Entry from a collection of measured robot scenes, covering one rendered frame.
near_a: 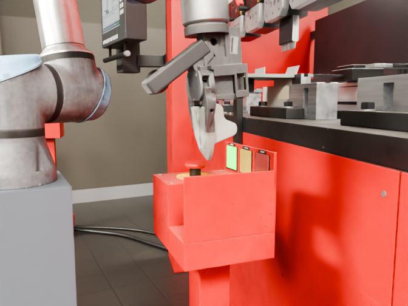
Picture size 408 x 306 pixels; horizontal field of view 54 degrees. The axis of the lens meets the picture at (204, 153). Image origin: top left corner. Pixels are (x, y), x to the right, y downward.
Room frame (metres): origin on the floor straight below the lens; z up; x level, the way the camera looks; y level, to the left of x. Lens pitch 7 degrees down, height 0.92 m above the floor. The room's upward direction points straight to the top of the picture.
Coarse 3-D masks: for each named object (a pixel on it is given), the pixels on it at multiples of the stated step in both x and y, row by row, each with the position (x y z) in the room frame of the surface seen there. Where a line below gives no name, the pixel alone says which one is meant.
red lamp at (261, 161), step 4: (256, 152) 0.69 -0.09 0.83; (256, 156) 0.69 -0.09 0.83; (260, 156) 0.68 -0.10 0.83; (264, 156) 0.67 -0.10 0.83; (268, 156) 0.66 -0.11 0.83; (256, 160) 0.69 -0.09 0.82; (260, 160) 0.68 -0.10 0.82; (264, 160) 0.67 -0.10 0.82; (256, 164) 0.69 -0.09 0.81; (260, 164) 0.68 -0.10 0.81; (264, 164) 0.67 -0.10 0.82; (256, 168) 0.69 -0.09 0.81; (260, 168) 0.68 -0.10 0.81; (264, 168) 0.67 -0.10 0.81
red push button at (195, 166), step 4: (192, 160) 0.76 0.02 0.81; (196, 160) 0.76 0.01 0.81; (188, 164) 0.73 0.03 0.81; (192, 164) 0.73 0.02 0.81; (196, 164) 0.73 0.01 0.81; (200, 164) 0.73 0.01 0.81; (204, 164) 0.74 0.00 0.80; (192, 168) 0.73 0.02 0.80; (196, 168) 0.73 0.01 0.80; (200, 168) 0.75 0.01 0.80; (192, 172) 0.74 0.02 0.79; (196, 172) 0.74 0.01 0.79; (200, 172) 0.75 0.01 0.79
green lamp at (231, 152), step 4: (228, 148) 0.80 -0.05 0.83; (232, 148) 0.79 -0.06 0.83; (236, 148) 0.77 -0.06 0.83; (228, 152) 0.80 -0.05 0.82; (232, 152) 0.79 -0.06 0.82; (236, 152) 0.77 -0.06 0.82; (228, 156) 0.80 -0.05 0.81; (232, 156) 0.79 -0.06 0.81; (228, 160) 0.80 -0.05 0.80; (232, 160) 0.79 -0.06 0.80; (228, 164) 0.80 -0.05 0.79; (232, 164) 0.79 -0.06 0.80; (232, 168) 0.79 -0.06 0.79
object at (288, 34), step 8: (296, 16) 1.22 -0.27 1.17; (280, 24) 1.30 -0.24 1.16; (288, 24) 1.24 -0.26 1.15; (296, 24) 1.22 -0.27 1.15; (280, 32) 1.30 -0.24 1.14; (288, 32) 1.24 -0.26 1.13; (296, 32) 1.22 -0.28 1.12; (280, 40) 1.30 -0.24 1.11; (288, 40) 1.24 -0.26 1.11; (296, 40) 1.22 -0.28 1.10; (288, 48) 1.26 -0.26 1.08
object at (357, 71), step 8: (352, 64) 1.26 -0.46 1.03; (360, 64) 1.26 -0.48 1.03; (336, 72) 1.32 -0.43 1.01; (344, 72) 1.28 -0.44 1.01; (352, 72) 1.24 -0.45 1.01; (360, 72) 1.24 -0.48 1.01; (368, 72) 1.25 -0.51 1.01; (376, 72) 1.26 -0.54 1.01; (336, 80) 1.32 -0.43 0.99; (344, 80) 1.28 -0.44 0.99; (352, 80) 1.24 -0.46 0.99
